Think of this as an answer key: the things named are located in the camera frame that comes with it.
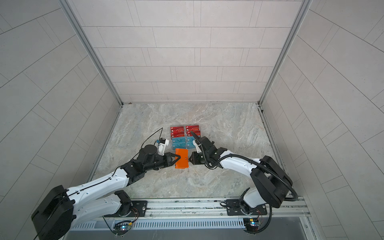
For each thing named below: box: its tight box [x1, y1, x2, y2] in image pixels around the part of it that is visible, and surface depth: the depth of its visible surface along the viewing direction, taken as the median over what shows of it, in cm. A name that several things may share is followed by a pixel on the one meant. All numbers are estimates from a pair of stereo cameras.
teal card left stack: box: [172, 137, 187, 150], surface depth 93 cm
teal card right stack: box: [187, 136, 197, 149], surface depth 93 cm
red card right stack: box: [185, 125, 201, 138], surface depth 93 cm
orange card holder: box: [175, 148, 189, 169], surface depth 78 cm
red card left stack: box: [170, 126, 185, 140], surface depth 93 cm
